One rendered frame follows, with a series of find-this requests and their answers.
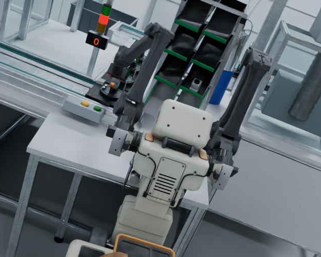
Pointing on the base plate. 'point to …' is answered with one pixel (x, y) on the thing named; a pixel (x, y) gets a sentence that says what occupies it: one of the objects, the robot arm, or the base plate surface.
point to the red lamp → (103, 19)
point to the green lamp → (106, 10)
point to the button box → (71, 104)
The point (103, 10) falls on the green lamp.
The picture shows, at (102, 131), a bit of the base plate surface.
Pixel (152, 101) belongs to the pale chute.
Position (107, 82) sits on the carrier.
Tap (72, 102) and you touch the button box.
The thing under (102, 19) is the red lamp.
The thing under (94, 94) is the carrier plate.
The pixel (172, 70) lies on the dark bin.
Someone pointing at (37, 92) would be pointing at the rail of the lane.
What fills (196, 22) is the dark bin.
